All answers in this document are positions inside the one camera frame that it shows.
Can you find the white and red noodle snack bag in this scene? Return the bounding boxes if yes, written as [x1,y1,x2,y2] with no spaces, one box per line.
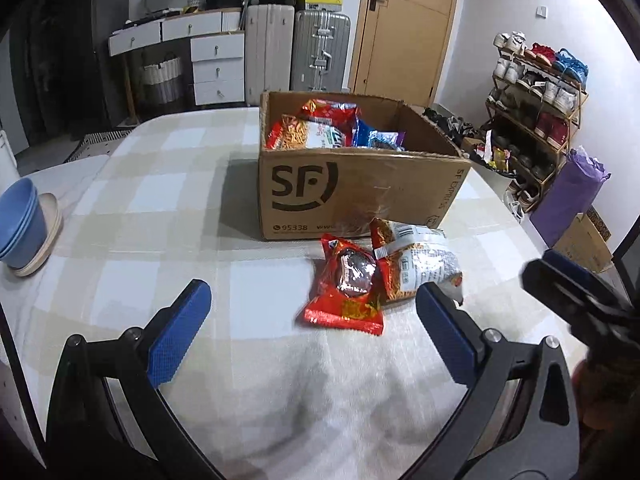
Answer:
[370,218,463,304]

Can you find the red Oreo snack packet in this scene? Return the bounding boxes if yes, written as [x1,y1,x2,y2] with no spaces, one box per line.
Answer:
[303,234,384,336]

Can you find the person's right hand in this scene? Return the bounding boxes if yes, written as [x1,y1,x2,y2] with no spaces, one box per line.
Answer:
[572,350,639,467]

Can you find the small brown cardboard box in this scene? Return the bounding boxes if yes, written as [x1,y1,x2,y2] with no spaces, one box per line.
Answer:
[553,212,613,274]

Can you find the purple bag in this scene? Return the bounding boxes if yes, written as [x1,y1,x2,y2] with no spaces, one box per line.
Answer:
[529,145,611,248]

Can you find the white trash bin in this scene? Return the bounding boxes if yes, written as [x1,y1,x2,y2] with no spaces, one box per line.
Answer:
[465,154,515,197]

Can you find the stacked blue bowls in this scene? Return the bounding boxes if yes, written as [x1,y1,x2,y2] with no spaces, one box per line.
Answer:
[0,178,48,269]

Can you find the checkered beige tablecloth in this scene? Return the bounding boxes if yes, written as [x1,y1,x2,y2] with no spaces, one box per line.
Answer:
[0,105,591,480]

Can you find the beige plate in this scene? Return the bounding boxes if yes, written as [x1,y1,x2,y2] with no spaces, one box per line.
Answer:
[12,192,65,279]

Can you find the wooden shoe rack with shoes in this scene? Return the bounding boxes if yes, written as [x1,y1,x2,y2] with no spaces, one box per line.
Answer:
[485,32,589,214]

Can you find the pile of shoes on floor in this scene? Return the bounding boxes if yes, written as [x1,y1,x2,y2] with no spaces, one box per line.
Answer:
[422,107,480,148]

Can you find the white kettle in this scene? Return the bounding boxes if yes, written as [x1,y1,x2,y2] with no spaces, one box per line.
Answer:
[0,130,20,194]

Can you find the black patterned rug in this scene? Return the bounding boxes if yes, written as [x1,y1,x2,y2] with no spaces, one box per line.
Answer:
[64,128,132,164]

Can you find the blue Oreo packet in box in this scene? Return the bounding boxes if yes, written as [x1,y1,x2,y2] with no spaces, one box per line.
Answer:
[352,118,405,152]

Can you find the brown SF cardboard box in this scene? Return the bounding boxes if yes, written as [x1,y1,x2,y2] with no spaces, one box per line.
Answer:
[258,91,471,240]

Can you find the red snack bag in box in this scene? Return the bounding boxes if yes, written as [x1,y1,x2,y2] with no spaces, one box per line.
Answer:
[299,99,360,133]

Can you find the dark grey refrigerator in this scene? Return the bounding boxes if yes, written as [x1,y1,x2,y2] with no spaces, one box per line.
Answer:
[53,0,129,134]

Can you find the orange noodle snack bag in box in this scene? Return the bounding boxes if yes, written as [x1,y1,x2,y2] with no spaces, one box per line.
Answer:
[264,112,347,151]

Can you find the woven laundry basket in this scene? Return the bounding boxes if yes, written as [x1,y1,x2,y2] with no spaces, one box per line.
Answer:
[139,56,186,106]

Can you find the wooden door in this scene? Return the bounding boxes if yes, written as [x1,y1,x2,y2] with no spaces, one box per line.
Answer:
[349,0,457,106]

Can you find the silver grey suitcase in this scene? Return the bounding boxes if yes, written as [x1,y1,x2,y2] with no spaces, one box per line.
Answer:
[290,10,350,92]

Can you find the white desk with drawers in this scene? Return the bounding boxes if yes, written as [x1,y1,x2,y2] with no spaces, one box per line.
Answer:
[108,9,245,106]

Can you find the beige suitcase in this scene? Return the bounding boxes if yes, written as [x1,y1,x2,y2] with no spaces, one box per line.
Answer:
[244,4,295,106]

